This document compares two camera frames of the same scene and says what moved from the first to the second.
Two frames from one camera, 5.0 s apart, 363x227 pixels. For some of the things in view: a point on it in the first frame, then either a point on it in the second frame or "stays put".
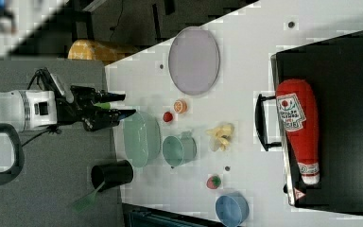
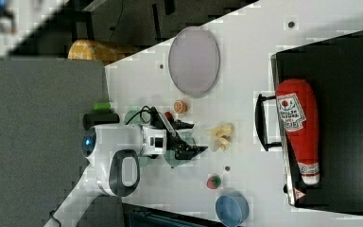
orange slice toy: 181,106 stays put
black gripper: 79,107 -> 178,145
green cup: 178,151 stays put
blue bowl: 232,209 stays put
